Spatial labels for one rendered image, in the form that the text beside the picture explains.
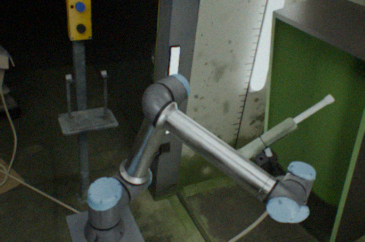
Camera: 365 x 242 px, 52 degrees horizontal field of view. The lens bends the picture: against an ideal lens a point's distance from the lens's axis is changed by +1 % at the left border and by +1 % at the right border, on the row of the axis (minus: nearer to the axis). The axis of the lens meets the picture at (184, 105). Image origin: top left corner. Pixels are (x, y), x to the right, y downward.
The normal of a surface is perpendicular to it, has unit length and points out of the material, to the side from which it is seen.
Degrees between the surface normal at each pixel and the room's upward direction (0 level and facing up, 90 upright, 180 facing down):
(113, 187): 5
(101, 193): 5
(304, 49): 90
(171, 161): 90
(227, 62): 90
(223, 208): 0
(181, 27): 90
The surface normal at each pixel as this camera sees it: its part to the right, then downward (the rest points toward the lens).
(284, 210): -0.47, 0.43
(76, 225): 0.10, -0.86
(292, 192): 0.30, -0.75
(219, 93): 0.44, 0.50
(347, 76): -0.88, 0.33
